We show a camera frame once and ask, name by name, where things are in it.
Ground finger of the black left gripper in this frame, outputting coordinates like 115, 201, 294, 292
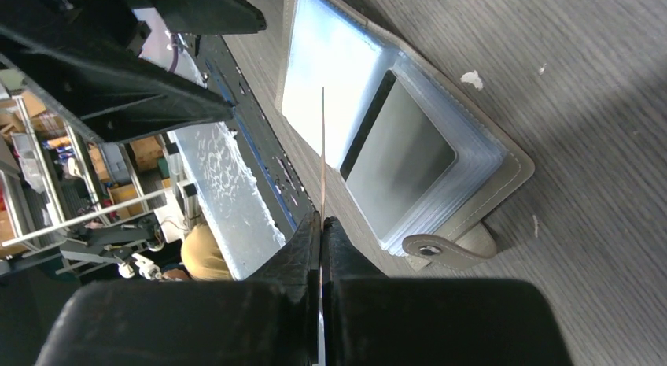
1, 24, 234, 142
125, 0, 267, 35

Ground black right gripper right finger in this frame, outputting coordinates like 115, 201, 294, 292
320, 217, 572, 365

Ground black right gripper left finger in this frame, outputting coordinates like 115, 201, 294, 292
36, 212, 321, 365

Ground grey card holder wallet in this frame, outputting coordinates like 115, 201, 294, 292
276, 0, 535, 270

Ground gold card black stripe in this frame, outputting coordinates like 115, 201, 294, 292
319, 86, 326, 229

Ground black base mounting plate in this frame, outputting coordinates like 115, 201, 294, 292
186, 35, 313, 239

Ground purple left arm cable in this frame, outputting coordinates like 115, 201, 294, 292
165, 32, 184, 76

